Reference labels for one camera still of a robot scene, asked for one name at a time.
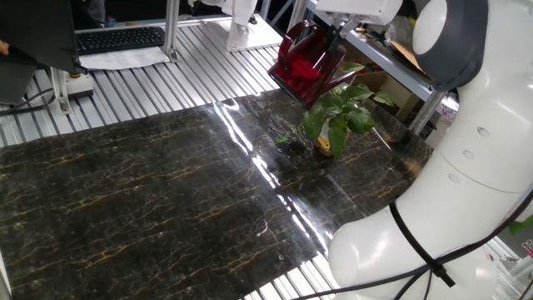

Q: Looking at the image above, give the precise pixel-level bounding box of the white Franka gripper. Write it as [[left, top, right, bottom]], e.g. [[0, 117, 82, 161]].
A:
[[315, 0, 404, 56]]

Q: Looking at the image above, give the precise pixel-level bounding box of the dark red watering can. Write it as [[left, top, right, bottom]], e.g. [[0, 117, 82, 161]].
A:
[[267, 20, 357, 111]]

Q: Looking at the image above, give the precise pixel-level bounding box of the green leafy plant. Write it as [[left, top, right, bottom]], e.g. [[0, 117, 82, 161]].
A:
[[301, 62, 396, 160]]

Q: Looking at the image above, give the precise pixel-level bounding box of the yellow plant pot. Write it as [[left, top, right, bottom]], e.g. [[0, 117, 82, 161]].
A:
[[315, 124, 351, 158]]

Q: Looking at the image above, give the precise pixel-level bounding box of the brown cardboard box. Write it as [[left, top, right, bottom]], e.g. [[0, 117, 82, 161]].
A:
[[345, 41, 420, 122]]

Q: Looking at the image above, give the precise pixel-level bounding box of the white stand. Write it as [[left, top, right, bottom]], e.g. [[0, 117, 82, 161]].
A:
[[207, 0, 284, 53]]

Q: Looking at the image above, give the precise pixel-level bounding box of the white paper sheet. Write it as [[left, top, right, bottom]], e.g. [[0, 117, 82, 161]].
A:
[[78, 45, 172, 71]]

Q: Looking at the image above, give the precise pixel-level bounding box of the black keyboard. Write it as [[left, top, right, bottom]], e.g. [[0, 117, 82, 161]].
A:
[[74, 26, 167, 57]]

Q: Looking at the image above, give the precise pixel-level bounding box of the white emergency stop box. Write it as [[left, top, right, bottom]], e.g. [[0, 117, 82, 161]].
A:
[[65, 72, 95, 100]]

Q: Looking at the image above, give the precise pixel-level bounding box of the black marble pattern mat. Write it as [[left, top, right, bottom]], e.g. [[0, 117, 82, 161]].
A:
[[0, 85, 434, 300]]

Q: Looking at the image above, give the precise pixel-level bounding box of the black monitor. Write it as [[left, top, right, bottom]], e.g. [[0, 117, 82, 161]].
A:
[[0, 0, 88, 76]]

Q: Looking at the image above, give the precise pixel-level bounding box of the dark grey case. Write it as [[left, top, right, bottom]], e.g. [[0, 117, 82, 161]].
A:
[[0, 57, 38, 105]]

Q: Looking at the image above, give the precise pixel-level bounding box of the aluminium shelf frame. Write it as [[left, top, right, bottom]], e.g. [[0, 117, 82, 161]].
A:
[[307, 0, 459, 134]]

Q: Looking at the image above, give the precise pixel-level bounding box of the aluminium upright post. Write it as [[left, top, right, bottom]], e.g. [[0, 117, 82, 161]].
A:
[[162, 0, 181, 63]]

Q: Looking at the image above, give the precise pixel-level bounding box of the black strap band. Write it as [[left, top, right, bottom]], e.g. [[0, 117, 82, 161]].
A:
[[389, 202, 457, 288]]

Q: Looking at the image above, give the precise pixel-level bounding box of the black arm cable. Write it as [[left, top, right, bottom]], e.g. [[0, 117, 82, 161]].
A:
[[291, 199, 533, 300]]

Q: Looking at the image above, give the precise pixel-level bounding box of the short aluminium bracket post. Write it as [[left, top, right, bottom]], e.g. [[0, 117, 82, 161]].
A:
[[49, 66, 72, 116]]

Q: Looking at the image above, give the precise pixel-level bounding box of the black table cable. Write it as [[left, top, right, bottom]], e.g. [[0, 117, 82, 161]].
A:
[[0, 87, 57, 117]]

